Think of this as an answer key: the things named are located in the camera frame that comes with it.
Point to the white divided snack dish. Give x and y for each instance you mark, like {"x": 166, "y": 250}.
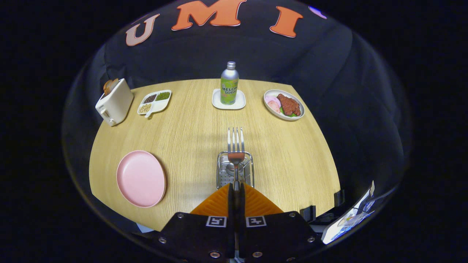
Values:
{"x": 155, "y": 104}

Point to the white oval food plate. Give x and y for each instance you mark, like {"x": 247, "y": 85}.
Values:
{"x": 283, "y": 116}

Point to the green soda bottle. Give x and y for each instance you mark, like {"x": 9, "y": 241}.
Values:
{"x": 229, "y": 84}

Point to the pink round plate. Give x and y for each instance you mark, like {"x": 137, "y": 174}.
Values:
{"x": 140, "y": 179}

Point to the brown toast slice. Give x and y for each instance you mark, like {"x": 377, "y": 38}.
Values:
{"x": 109, "y": 86}

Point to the white printed paper sheet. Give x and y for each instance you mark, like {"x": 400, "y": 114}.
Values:
{"x": 340, "y": 228}

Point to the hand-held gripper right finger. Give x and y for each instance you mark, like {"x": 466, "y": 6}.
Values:
{"x": 278, "y": 233}

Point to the green lettuce leaf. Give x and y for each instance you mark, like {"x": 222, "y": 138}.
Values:
{"x": 292, "y": 114}

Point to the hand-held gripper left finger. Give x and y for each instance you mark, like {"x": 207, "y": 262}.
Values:
{"x": 197, "y": 233}

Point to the white square coaster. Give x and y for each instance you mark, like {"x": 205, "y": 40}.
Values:
{"x": 217, "y": 104}

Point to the perforated metal basket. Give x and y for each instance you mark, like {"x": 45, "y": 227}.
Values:
{"x": 248, "y": 171}

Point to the brown fried meat piece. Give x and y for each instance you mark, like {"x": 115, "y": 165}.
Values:
{"x": 289, "y": 105}

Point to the cream toaster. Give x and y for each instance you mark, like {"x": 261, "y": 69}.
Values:
{"x": 115, "y": 104}

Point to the pink ham slice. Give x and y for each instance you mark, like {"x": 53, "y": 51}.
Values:
{"x": 274, "y": 107}
{"x": 271, "y": 99}

